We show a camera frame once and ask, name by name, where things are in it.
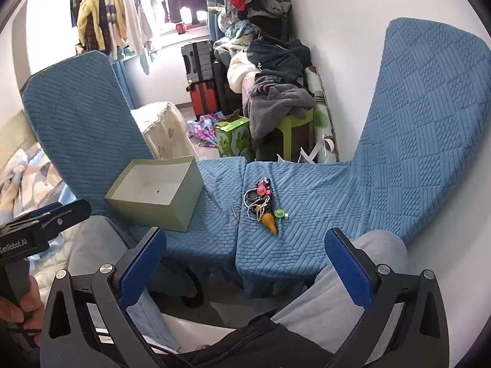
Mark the green plastic stool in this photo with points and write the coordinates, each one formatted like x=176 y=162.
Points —
x=286 y=140

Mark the silver ring bangle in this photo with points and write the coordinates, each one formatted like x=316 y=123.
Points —
x=255 y=212

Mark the red suitcase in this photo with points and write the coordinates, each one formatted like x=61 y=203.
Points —
x=204 y=99

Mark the small silver earring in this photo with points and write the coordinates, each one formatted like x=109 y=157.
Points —
x=236 y=210

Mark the cream lace covered box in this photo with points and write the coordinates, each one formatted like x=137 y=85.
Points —
x=164 y=130

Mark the green cartoon cardboard box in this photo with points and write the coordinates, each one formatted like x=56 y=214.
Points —
x=233 y=136

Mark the grey fleece garment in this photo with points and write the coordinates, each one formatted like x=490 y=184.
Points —
x=270 y=100

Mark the yellow hanging jacket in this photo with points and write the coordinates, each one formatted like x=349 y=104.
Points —
x=88 y=24

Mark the dark navy jacket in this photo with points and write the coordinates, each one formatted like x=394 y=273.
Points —
x=276 y=58

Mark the orange carrot charm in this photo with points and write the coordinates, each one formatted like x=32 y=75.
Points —
x=268 y=220

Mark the cream white puffy garment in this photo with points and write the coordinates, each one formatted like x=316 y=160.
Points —
x=239 y=67

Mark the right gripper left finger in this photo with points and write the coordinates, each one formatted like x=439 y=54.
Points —
x=136 y=267

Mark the patterned bed blanket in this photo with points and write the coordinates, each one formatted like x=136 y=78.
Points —
x=30 y=181

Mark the green round charm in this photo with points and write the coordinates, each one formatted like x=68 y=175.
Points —
x=280 y=213

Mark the left blue covered chair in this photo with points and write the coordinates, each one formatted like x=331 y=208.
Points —
x=80 y=116

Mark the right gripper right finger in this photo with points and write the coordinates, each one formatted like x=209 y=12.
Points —
x=353 y=266

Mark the purple patterned cloth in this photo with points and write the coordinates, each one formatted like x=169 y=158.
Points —
x=203 y=129

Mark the floral rolled mat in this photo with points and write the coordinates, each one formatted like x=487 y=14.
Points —
x=325 y=148

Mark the pale green box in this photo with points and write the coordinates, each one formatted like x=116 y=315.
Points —
x=159 y=193

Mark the person's grey trouser leg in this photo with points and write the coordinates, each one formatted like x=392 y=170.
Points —
x=325 y=313

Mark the person's left hand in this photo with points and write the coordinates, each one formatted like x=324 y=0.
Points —
x=30 y=312

